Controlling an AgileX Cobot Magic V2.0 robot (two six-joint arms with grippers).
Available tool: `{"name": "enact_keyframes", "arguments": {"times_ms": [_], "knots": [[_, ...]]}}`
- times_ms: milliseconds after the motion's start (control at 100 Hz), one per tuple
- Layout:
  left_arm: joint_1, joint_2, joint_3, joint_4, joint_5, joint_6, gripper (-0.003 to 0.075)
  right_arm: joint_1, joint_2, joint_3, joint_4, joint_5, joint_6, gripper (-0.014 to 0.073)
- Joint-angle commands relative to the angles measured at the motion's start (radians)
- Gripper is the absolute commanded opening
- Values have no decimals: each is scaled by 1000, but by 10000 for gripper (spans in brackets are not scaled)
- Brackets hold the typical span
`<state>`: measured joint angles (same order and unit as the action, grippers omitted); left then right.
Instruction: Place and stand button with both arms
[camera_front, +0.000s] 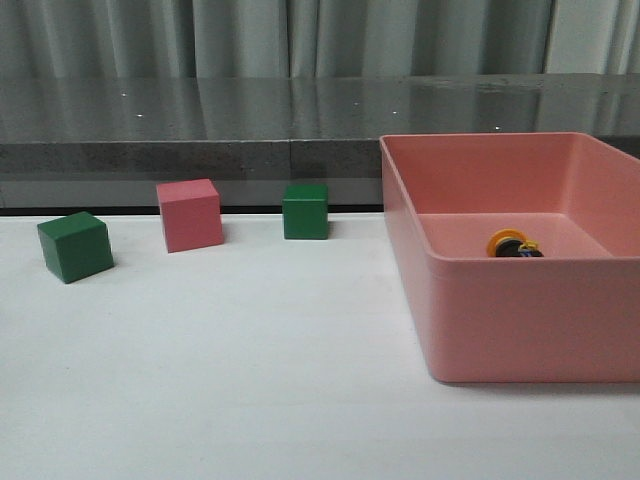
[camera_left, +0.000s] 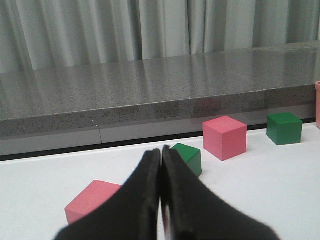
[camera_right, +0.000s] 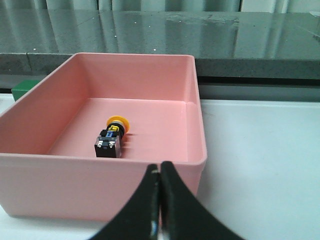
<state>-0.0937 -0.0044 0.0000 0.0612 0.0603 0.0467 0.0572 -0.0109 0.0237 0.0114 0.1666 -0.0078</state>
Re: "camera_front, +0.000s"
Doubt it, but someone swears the yellow push button switch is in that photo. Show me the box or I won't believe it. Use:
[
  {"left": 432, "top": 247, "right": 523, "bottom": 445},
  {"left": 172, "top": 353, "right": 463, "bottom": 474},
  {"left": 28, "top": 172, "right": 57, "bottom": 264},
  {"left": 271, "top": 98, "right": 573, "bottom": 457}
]
[{"left": 486, "top": 229, "right": 544, "bottom": 258}]

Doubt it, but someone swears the right green wooden cube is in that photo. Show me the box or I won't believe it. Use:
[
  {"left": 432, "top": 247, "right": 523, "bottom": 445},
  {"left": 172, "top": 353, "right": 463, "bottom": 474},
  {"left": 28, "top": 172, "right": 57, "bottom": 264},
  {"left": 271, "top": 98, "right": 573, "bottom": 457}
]
[{"left": 282, "top": 184, "right": 329, "bottom": 240}]

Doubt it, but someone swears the green wooden cube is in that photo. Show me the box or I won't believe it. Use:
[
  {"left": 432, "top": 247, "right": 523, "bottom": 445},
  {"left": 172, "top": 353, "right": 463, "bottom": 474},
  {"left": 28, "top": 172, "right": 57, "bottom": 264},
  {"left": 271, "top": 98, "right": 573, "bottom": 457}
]
[
  {"left": 282, "top": 184, "right": 329, "bottom": 240},
  {"left": 37, "top": 211, "right": 115, "bottom": 284}
]

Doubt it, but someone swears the pink wooden cube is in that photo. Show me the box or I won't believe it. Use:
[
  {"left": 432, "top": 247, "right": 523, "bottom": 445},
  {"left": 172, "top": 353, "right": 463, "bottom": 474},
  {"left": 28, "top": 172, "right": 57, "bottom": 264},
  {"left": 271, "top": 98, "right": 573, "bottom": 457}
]
[{"left": 156, "top": 178, "right": 224, "bottom": 253}]

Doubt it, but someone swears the left green wooden cube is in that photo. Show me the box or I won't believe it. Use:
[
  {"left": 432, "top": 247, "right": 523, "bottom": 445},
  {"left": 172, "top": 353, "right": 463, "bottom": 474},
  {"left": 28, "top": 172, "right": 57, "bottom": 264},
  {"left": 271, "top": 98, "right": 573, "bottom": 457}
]
[{"left": 37, "top": 211, "right": 115, "bottom": 284}]

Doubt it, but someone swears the dark grey stone ledge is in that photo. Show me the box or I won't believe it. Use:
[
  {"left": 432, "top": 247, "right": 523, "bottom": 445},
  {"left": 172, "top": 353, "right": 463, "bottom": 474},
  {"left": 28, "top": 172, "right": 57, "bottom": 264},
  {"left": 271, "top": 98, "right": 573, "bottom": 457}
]
[{"left": 1, "top": 74, "right": 639, "bottom": 215}]

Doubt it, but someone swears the pink plastic bin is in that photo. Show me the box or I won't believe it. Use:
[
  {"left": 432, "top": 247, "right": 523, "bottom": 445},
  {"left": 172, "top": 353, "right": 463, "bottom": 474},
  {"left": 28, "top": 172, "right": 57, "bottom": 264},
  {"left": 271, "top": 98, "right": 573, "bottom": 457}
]
[{"left": 380, "top": 133, "right": 639, "bottom": 383}]

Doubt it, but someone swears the grey curtain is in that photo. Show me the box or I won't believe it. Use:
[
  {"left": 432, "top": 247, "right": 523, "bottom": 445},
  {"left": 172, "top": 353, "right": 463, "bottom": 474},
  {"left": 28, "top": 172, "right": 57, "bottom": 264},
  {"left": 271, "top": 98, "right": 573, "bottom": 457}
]
[{"left": 1, "top": 1, "right": 639, "bottom": 79}]

